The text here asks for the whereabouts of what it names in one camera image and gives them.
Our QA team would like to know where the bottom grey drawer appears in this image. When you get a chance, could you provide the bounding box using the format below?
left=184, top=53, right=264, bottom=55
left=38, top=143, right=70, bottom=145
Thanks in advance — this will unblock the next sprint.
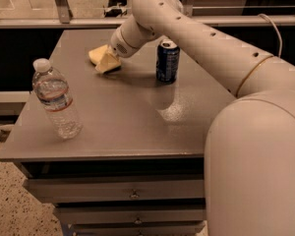
left=73, top=222, right=205, bottom=236

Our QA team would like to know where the yellow wavy sponge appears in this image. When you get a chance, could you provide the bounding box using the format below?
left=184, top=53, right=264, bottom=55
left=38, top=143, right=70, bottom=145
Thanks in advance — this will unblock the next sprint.
left=88, top=44, right=108, bottom=65

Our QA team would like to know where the clear plastic water bottle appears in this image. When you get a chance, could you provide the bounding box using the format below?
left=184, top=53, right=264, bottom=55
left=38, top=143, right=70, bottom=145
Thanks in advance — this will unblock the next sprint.
left=32, top=58, right=83, bottom=140

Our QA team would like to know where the metal guard rail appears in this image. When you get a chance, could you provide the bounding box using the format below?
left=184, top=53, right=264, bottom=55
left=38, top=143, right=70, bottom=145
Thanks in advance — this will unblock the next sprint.
left=0, top=0, right=295, bottom=29

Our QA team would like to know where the middle grey drawer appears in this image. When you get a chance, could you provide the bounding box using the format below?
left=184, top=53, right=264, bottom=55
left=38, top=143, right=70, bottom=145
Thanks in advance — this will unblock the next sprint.
left=54, top=206, right=206, bottom=224

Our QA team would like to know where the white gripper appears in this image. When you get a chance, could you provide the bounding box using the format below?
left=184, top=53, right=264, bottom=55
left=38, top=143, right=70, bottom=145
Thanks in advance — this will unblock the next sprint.
left=95, top=16, right=160, bottom=74

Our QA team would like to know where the top grey drawer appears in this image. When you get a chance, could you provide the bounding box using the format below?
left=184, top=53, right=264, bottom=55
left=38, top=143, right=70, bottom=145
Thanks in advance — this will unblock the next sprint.
left=24, top=175, right=205, bottom=204

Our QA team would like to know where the white cable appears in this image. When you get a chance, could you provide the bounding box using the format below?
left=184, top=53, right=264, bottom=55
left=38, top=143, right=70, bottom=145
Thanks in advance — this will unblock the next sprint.
left=257, top=13, right=283, bottom=59

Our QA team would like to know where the grey drawer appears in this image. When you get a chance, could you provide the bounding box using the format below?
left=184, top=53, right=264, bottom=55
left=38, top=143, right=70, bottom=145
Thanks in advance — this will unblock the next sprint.
left=54, top=206, right=206, bottom=224
left=24, top=175, right=205, bottom=204
left=73, top=222, right=205, bottom=236

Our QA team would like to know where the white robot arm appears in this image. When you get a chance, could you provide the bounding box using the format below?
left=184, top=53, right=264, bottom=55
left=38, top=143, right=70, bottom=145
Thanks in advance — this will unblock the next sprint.
left=109, top=0, right=295, bottom=236

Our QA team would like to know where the blue soda can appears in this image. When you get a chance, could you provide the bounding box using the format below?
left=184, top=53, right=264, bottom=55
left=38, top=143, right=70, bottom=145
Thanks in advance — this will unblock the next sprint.
left=156, top=38, right=180, bottom=84

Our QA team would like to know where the grey drawer cabinet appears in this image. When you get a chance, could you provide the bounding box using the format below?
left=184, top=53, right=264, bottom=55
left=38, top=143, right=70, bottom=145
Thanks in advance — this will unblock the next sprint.
left=0, top=29, right=237, bottom=236

